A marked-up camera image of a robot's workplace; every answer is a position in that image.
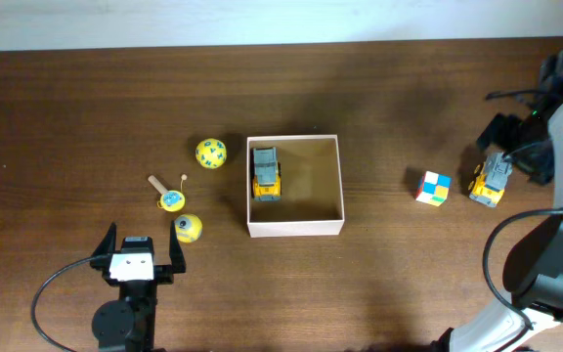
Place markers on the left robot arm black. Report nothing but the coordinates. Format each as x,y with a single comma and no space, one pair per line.
128,323

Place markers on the yellow ball with blue letters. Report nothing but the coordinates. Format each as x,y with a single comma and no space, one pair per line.
211,153

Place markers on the multicolour puzzle cube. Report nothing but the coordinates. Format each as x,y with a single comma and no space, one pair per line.
433,188

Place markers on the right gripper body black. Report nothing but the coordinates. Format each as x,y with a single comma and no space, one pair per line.
514,135

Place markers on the yellow wooden rattle drum toy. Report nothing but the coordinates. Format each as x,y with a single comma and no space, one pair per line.
170,200

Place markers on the pink cardboard box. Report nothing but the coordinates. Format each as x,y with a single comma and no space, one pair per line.
312,201

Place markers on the yellow grey toy truck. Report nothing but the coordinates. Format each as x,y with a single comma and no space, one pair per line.
490,180
266,180

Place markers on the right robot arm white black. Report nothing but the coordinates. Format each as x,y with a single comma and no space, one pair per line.
531,299

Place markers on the yellow one-eyed ball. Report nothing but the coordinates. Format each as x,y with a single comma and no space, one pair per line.
188,228

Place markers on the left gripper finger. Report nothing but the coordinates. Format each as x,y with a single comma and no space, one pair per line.
176,255
107,244

